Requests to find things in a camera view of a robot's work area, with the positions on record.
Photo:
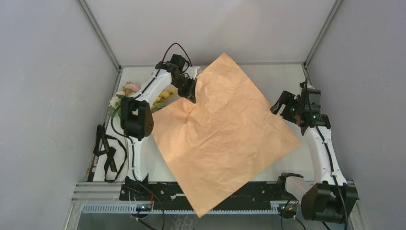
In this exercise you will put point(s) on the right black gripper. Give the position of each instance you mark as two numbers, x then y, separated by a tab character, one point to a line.
287	98

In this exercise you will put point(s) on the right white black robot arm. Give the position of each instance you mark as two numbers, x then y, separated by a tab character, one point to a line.
330	198

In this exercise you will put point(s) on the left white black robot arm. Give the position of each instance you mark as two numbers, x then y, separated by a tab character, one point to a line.
136	118

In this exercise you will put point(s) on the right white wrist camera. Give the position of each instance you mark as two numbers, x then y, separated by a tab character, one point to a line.
305	85

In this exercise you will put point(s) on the aluminium frame rail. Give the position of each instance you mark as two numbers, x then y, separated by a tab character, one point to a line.
106	191

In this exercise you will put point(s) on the yellow flower stem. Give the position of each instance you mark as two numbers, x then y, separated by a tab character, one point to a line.
164	98

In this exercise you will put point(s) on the white pink flower stem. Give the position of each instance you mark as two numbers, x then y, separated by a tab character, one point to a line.
115	102

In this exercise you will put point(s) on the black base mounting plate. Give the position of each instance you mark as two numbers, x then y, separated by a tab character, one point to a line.
168	195

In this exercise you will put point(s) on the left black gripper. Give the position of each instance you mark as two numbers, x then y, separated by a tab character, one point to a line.
190	93

